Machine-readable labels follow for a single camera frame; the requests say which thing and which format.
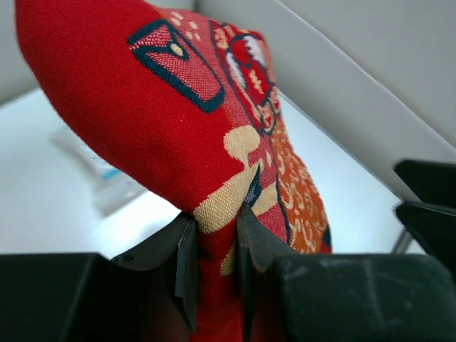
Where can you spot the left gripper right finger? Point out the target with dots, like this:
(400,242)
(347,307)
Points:
(260,298)

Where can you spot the white wet wipes pack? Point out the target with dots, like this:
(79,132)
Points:
(112,190)

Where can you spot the red patterned cloth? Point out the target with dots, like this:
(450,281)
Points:
(188,107)

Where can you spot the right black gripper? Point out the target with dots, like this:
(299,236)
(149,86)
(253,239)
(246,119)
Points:
(430,219)

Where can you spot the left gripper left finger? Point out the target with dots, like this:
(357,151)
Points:
(160,279)

